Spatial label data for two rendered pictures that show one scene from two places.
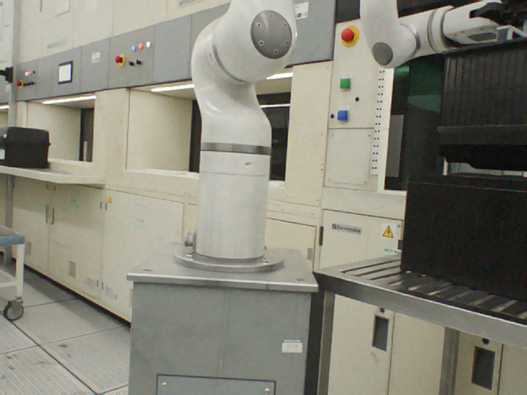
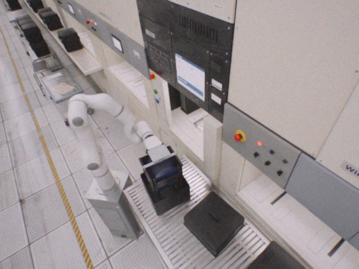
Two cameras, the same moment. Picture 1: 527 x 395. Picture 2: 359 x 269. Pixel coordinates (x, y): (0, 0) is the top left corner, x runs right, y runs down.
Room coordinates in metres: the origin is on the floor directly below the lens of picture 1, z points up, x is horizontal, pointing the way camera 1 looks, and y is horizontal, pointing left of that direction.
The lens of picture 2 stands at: (-0.07, -0.82, 2.31)
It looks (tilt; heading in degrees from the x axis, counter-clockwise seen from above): 45 degrees down; 15
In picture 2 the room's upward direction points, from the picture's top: 6 degrees counter-clockwise
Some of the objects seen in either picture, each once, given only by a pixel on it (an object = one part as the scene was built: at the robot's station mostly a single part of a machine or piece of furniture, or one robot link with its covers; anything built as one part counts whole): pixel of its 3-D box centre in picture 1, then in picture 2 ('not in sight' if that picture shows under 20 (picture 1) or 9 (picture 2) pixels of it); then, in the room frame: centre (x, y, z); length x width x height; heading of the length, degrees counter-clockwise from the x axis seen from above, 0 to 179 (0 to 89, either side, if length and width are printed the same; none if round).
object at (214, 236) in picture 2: not in sight; (213, 220); (0.61, -0.80, 0.83); 0.29 x 0.29 x 0.13; 53
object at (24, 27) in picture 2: not in sight; (32, 32); (3.57, 2.71, 0.85); 0.30 x 0.28 x 0.26; 45
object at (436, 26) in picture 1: (447, 30); (149, 137); (0.93, -0.33, 1.22); 0.09 x 0.03 x 0.08; 128
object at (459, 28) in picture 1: (477, 23); (152, 143); (0.88, -0.37, 1.22); 0.11 x 0.10 x 0.07; 38
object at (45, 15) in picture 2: not in sight; (51, 20); (3.93, 2.51, 0.93); 0.30 x 0.28 x 0.26; 49
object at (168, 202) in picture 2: (516, 230); (165, 186); (0.79, -0.43, 0.85); 0.28 x 0.28 x 0.17; 38
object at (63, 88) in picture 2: not in sight; (62, 88); (2.47, 1.62, 0.47); 0.31 x 0.23 x 0.02; 68
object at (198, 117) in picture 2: not in sight; (203, 120); (1.50, -0.64, 0.89); 0.22 x 0.21 x 0.04; 136
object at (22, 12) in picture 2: not in sight; (25, 31); (4.74, 4.01, 0.41); 0.81 x 0.47 x 0.82; 47
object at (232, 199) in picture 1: (232, 206); (104, 177); (0.80, 0.06, 0.85); 0.19 x 0.19 x 0.18
